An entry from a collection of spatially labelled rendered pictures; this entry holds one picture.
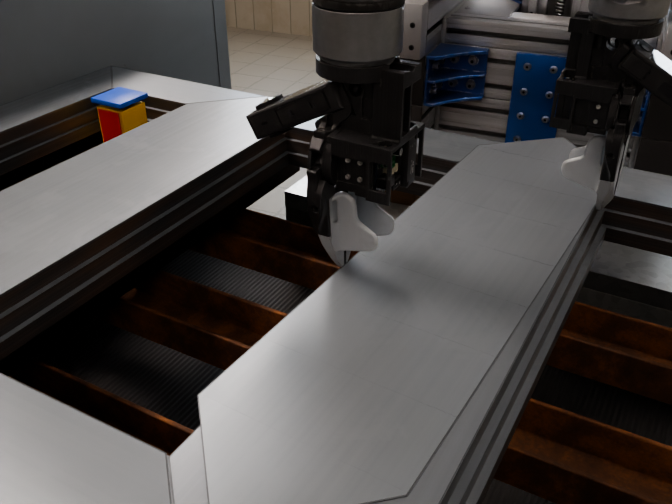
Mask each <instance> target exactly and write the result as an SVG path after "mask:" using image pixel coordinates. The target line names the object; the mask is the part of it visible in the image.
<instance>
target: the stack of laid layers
mask: <svg viewBox="0 0 672 504"><path fill-rule="evenodd" d="M141 101H142V102H145V108H146V115H147V122H149V121H151V120H153V119H155V118H158V117H160V116H162V115H164V114H166V113H168V112H170V111H173V110H175V109H177V108H179V107H181V106H183V105H185V104H182V103H177V102H172V101H168V100H163V99H159V98H154V97H149V96H148V98H146V99H143V100H141ZM99 105H100V104H96V103H92V102H91V97H89V98H87V99H84V100H82V101H79V102H77V103H74V104H72V105H69V106H67V107H64V108H62V109H59V110H57V111H54V112H51V113H49V114H46V115H44V116H41V117H39V118H36V119H34V120H31V121H29V122H26V123H24V124H21V125H19V126H16V127H13V128H11V129H8V130H6V131H3V132H1V133H0V176H1V175H3V174H5V173H8V172H10V171H12V170H14V169H17V168H19V167H21V166H23V165H25V164H28V163H30V162H32V161H34V160H37V159H39V158H41V157H43V156H46V155H48V154H50V153H52V152H54V151H57V150H59V149H61V148H63V147H66V146H68V145H70V144H72V143H74V142H77V141H79V140H81V139H83V138H86V137H88V136H90V135H92V134H95V133H97V132H99V131H101V127H100V122H99V116H98V111H97V106H99ZM313 135H314V132H312V131H307V130H303V129H298V128H292V129H291V130H289V131H287V132H286V133H285V134H283V135H278V136H276V137H272V138H270V137H269V136H267V137H265V138H263V139H261V140H260V141H258V142H256V143H255V144H253V145H251V146H250V147H248V148H246V149H245V150H243V151H241V152H240V153H238V154H236V155H235V156H233V157H231V158H230V159H228V160H226V161H225V162H223V163H221V164H220V165H218V166H216V167H215V168H213V169H211V170H210V171H208V172H206V173H205V174H203V175H201V176H200V177H198V178H196V179H195V180H193V181H191V182H190V183H188V184H186V185H185V186H183V187H181V188H180V189H178V190H176V191H175V192H173V193H171V194H170V195H168V196H166V197H165V198H163V199H161V200H160V201H158V202H156V203H155V204H153V205H151V206H150V207H148V208H146V209H145V210H143V211H141V212H140V213H138V214H136V215H134V216H133V217H131V218H129V219H128V220H126V221H124V222H123V223H121V224H119V225H118V226H116V227H114V228H113V229H111V230H109V231H108V232H106V233H104V234H103V235H101V236H99V237H98V238H96V239H94V240H93V241H91V242H89V243H88V244H86V245H84V246H83V247H81V248H79V249H78V250H76V251H74V252H73V253H71V254H69V255H68V256H66V257H64V258H63V259H61V260H59V261H58V262H56V263H54V264H53V265H51V266H49V267H48V268H46V269H44V270H43V271H41V272H39V273H38V274H36V275H34V276H33V277H31V278H29V279H28V280H26V281H24V282H23V283H21V284H19V285H18V286H16V287H14V288H13V289H11V290H9V291H8V292H6V293H4V294H3V295H1V296H0V361H1V360H2V359H4V358H5V357H6V356H8V355H9V354H11V353H12V352H14V351H15V350H17V349H18V348H20V347H21V346H23V345H24V344H26V343H27V342H29V341H30V340H31V339H33V338H34V337H36V336H37V335H39V334H40V333H42V332H43V331H45V330H46V329H48V328H49V327H51V326H52V325H54V324H55V323H56V322H58V321H59V320H61V319H62V318H64V317H65V316H67V315H68V314H70V313H71V312H73V311H74V310H76V309H77V308H79V307H80V306H81V305H83V304H84V303H86V302H87V301H89V300H90V299H92V298H93V297H95V296H96V295H98V294H99V293H101V292H102V291H104V290H105V289H106V288H108V287H109V286H111V285H112V284H114V283H115V282H117V281H118V280H120V279H121V278H123V277H124V276H126V275H127V274H129V273H130V272H132V271H133V270H134V269H136V268H137V267H139V266H140V265H142V264H143V263H145V262H146V261H148V260H149V259H151V258H152V257H154V256H155V255H157V254H158V253H159V252H161V251H162V250H164V249H165V248H167V247H168V246H170V245H171V244H173V243H174V242H176V241H177V240H179V239H180V238H182V237H183V236H184V235H186V234H187V233H189V232H190V231H192V230H193V229H195V228H196V227H198V226H199V225H201V224H202V223H204V222H205V221H207V220H208V219H209V218H211V217H212V216H214V215H215V214H217V213H218V212H220V211H221V210H223V209H224V208H226V207H227V206H229V205H230V204H232V203H233V202H234V201H236V200H237V199H239V198H240V197H242V196H243V195H245V194H246V193H248V192H249V191H251V190H252V189H254V188H255V187H257V186H258V185H259V184H261V183H262V182H264V181H265V180H267V179H268V178H270V177H271V176H273V175H274V174H276V173H277V172H279V171H280V170H282V169H283V168H284V167H286V166H287V165H293V166H297V167H301V168H306V169H308V167H307V161H308V152H309V144H310V141H311V138H312V136H313ZM457 163H458V162H452V161H447V160H442V159H438V158H433V157H428V156H424V155H423V159H422V174H421V176H420V177H419V176H415V178H414V181H413V182H412V183H411V184H410V185H409V186H408V187H407V188H406V187H402V186H398V187H397V188H396V189H395V190H397V191H401V192H405V193H409V194H413V195H417V196H422V195H423V194H424V193H425V192H426V191H427V190H429V189H430V188H431V187H432V186H433V185H434V184H435V183H436V182H437V181H439V180H440V179H441V178H442V177H443V176H444V175H445V174H446V173H447V172H448V171H450V170H451V169H452V168H453V167H454V166H455V165H456V164H457ZM603 241H608V242H612V243H616V244H621V245H625V246H629V247H633V248H637V249H641V250H645V251H650V252H654V253H658V254H662V255H666V256H670V257H672V209H670V208H666V207H661V206H656V205H652V204H647V203H643V202H638V201H633V200H629V199H624V198H619V197H615V196H614V197H613V199H612V200H611V201H610V202H609V203H608V204H607V205H606V206H605V207H604V208H603V209H602V210H598V209H596V206H595V208H594V209H593V211H592V212H591V214H590V215H589V217H588V218H587V220H586V222H585V223H584V225H583V226H582V228H581V229H580V231H579V233H578V234H577V236H576V237H575V239H574V240H573V242H572V243H571V245H570V246H569V248H568V249H567V251H566V253H565V254H564V256H563V257H562V259H561V260H560V262H559V263H558V265H557V266H556V268H555V270H554V271H553V273H552V274H551V276H550V277H549V279H548V280H547V282H546V283H545V285H544V286H543V288H542V290H541V291H540V293H539V294H538V296H537V297H536V299H535V300H534V302H533V303H532V305H531V307H530V308H529V310H528V311H527V313H526V314H525V316H524V317H523V319H522V320H521V322H520V323H519V325H518V327H517V328H516V330H515V331H514V333H513V334H512V336H511V337H510V339H509V340H508V342H507V344H506V345H505V347H504V348H503V350H502V351H501V353H500V354H499V356H498V357H497V359H496V360H495V362H494V364H493V365H492V367H491V368H490V370H489V371H488V373H487V374H486V376H485V377H484V379H483V380H482V382H481V384H480V385H479V387H478V388H477V390H476V391H475V393H474V394H473V396H472V397H471V399H470V401H469V402H468V404H467V405H466V407H465V408H464V410H463V411H462V413H461V414H460V416H459V417H458V419H457V421H456V422H455V424H454V425H453V427H452V428H451V430H450V431H449V433H448V434H447V436H446V437H445V439H444V441H443V442H442V444H441V445H440V447H439V448H438V450H437V451H436V453H435V454H434V456H433V457H432V459H431V461H430V462H429V464H428V465H427V467H426V468H425V470H424V471H423V473H422V474H421V476H420V478H419V479H418V481H417V482H416V484H415V485H414V487H413V488H412V490H411V491H410V493H409V494H408V496H407V497H402V498H397V499H392V500H387V501H382V502H377V503H372V504H482V501H483V499H484V497H485V495H486V493H487V491H488V489H489V486H490V484H491V482H492V480H493V478H494V476H495V473H496V471H497V469H498V467H499V465H500V463H501V461H502V458H503V456H504V454H505V452H506V450H507V448H508V445H509V443H510V441H511V439H512V437H513V435H514V433H515V430H516V428H517V426H518V424H519V422H520V420H521V417H522V415H523V413H524V411H525V409H526V407H527V404H528V402H529V400H530V398H531V396H532V394H533V392H534V389H535V387H536V385H537V383H538V381H539V379H540V376H541V374H542V372H543V370H544V368H545V366H546V364H547V361H548V359H549V357H550V355H551V353H552V351H553V348H554V346H555V344H556V342H557V340H558V338H559V336H560V333H561V331H562V329H563V327H564V325H565V323H566V320H567V318H568V316H569V314H570V312H571V310H572V307H573V305H574V303H575V301H576V299H577V297H578V295H579V292H580V290H581V288H582V286H583V284H584V282H585V279H586V277H587V275H588V273H589V271H590V269H591V267H592V264H593V262H594V260H595V258H596V256H597V254H598V251H599V249H600V247H601V245H602V243H603ZM167 462H168V472H169V482H170V491H171V501H172V504H208V499H207V489H206V479H205V469H204V459H203V449H202V439H201V429H200V425H199V426H198V428H197V429H196V430H195V431H194V432H193V433H192V434H191V435H190V436H189V437H188V438H187V439H186V440H185V441H184V442H183V443H182V444H181V445H180V446H179V447H178V448H177V449H176V450H175V451H174V452H173V453H172V454H171V455H170V456H168V455H167Z"/></svg>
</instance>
